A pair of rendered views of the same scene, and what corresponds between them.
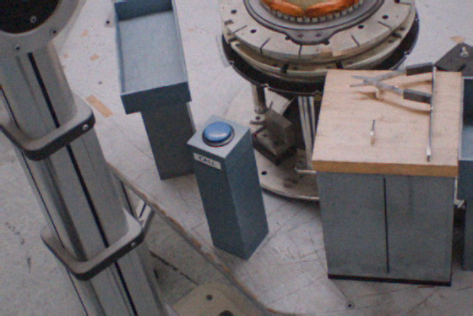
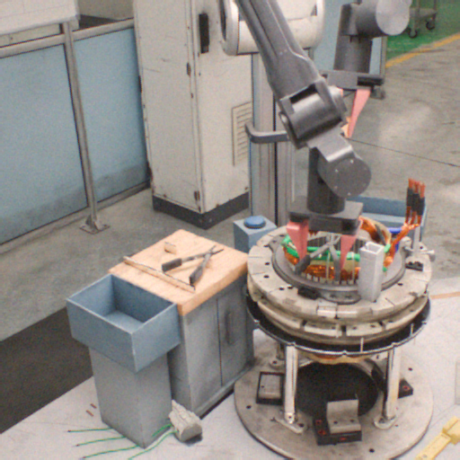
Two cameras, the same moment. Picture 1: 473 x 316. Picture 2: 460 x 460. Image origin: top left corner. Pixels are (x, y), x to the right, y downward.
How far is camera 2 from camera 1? 189 cm
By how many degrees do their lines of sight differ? 83
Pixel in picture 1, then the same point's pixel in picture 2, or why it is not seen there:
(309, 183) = (269, 352)
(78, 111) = (260, 132)
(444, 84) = (179, 293)
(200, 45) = not seen: outside the picture
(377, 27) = (258, 269)
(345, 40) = (258, 253)
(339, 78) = (239, 257)
